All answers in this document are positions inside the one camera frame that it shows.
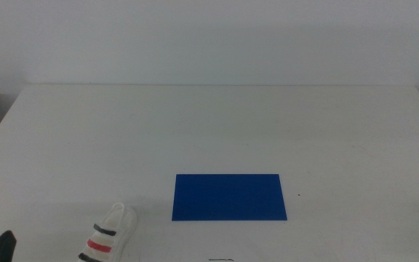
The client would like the blue rectangular mat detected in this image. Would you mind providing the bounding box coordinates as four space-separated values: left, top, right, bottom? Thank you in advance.
171 173 288 222

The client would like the white strapped child shoe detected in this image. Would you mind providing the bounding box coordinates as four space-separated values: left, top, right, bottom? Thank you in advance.
77 202 138 262

